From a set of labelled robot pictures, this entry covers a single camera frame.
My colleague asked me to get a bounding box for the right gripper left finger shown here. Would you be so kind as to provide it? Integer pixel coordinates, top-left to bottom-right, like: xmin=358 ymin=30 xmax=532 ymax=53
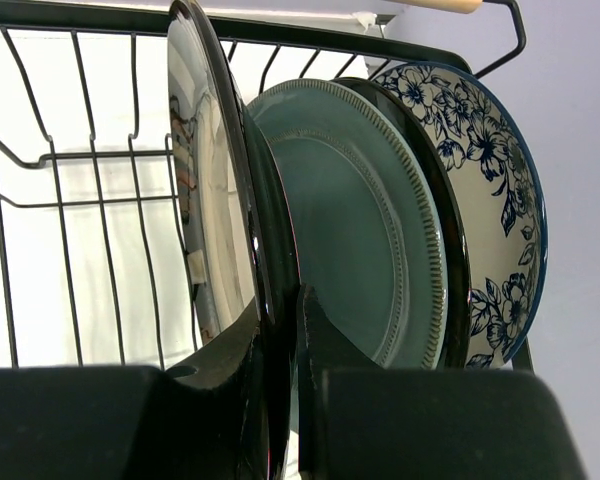
xmin=139 ymin=303 xmax=269 ymax=479

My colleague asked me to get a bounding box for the teal plate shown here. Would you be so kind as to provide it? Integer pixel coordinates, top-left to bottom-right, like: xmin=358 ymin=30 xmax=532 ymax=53
xmin=248 ymin=78 xmax=448 ymax=370

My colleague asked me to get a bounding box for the blue floral plate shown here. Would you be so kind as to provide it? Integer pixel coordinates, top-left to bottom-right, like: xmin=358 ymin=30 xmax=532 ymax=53
xmin=374 ymin=61 xmax=548 ymax=369

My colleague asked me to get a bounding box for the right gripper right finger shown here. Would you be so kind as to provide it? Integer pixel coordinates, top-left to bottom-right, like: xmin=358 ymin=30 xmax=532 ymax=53
xmin=297 ymin=284 xmax=379 ymax=479

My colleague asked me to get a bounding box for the black rimmed plate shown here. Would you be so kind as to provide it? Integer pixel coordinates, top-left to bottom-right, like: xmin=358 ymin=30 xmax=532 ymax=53
xmin=167 ymin=1 xmax=300 ymax=479
xmin=335 ymin=77 xmax=471 ymax=369

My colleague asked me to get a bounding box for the black wire dish rack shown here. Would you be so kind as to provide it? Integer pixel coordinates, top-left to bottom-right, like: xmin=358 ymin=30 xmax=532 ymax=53
xmin=0 ymin=0 xmax=536 ymax=374

